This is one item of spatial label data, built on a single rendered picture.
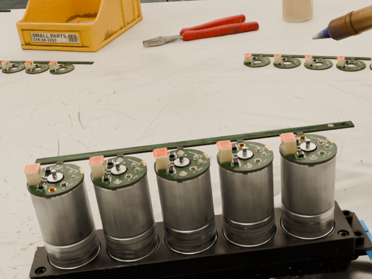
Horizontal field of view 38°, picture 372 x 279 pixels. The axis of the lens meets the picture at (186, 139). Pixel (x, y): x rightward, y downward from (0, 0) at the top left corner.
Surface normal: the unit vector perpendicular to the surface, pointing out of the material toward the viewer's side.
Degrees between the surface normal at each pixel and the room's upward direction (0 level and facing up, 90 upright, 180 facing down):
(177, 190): 90
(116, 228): 90
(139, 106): 0
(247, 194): 90
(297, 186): 90
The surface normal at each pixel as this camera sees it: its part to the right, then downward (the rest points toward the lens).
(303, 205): -0.32, 0.49
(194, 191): 0.36, 0.42
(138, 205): 0.59, 0.33
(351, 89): -0.10, -0.87
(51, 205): 0.02, 0.48
